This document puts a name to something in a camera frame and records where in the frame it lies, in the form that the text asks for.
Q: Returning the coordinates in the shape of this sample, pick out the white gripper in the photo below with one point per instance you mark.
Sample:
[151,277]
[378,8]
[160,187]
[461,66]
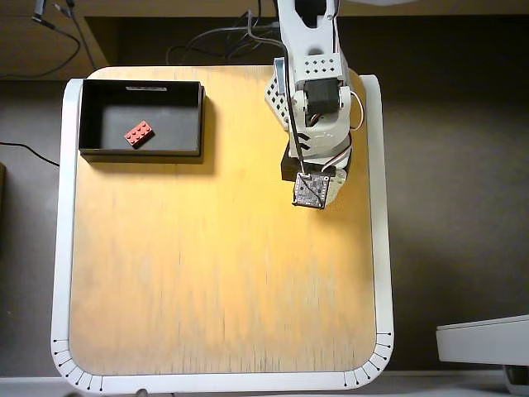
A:
[340,177]

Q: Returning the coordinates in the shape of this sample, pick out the red lego block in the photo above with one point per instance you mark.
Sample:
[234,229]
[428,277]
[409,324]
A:
[139,133]

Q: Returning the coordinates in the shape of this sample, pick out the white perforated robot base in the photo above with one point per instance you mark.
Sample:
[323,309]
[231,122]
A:
[274,95]

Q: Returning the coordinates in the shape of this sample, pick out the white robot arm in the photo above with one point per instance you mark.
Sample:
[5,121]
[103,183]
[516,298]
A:
[306,37]

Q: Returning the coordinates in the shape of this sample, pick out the black rectangular bin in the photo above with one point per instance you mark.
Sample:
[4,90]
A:
[173,124]

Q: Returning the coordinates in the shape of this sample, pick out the white device housing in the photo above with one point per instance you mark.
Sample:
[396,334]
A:
[483,341]

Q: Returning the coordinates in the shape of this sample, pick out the wooden desk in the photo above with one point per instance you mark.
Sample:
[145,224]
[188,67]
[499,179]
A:
[16,49]

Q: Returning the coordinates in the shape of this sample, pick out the black camera circuit board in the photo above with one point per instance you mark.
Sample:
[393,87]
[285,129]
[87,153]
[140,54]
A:
[312,190]

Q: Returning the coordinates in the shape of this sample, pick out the white table rim frame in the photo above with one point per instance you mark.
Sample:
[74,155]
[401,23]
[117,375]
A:
[62,248]

